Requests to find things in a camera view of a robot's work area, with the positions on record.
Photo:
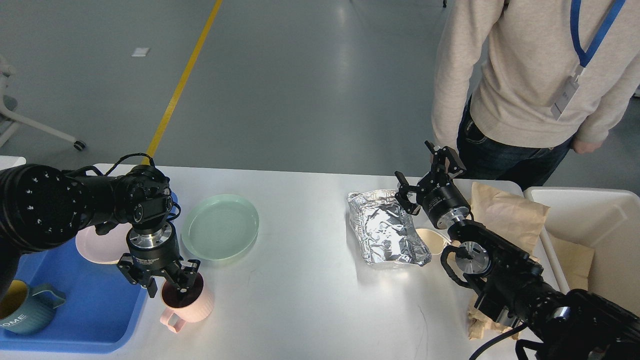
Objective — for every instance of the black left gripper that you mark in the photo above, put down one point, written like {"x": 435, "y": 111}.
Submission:
{"x": 158, "y": 255}

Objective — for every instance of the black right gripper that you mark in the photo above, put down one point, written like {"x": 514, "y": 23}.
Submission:
{"x": 436, "y": 192}

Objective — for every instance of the pink ribbed mug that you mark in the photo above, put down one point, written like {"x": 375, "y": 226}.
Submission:
{"x": 182, "y": 308}

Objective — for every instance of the green plate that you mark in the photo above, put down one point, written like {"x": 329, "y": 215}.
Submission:
{"x": 220, "y": 227}

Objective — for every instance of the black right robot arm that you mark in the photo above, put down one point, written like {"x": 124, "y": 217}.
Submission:
{"x": 510, "y": 288}

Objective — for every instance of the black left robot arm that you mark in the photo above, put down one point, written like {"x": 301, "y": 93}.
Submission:
{"x": 43, "y": 208}

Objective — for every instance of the pink plate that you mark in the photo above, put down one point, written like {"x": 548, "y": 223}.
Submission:
{"x": 103, "y": 249}

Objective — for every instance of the small cream cup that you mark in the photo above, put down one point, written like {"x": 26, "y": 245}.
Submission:
{"x": 433, "y": 240}

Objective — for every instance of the crumpled aluminium foil bag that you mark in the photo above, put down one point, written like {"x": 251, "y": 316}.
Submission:
{"x": 385, "y": 231}

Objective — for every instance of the blue plastic tray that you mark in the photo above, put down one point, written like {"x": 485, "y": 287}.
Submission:
{"x": 101, "y": 309}

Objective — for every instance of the brown paper bag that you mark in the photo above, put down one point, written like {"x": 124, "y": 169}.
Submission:
{"x": 513, "y": 217}

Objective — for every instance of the person in beige sweater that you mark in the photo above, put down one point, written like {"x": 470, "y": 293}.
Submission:
{"x": 520, "y": 83}

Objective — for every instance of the blue mug yellow inside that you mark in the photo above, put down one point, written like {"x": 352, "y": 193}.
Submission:
{"x": 27, "y": 309}

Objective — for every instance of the crumpled brown paper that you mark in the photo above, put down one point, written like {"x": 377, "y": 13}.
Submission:
{"x": 478, "y": 323}

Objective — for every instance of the brown paper in bin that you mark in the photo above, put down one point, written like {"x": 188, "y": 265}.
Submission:
{"x": 575, "y": 261}

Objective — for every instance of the white plastic bin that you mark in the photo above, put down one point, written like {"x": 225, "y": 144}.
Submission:
{"x": 606, "y": 220}

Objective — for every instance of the white side table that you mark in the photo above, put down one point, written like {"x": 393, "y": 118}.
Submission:
{"x": 7, "y": 162}

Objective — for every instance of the white chair base left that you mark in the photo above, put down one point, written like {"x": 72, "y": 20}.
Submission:
{"x": 14, "y": 120}

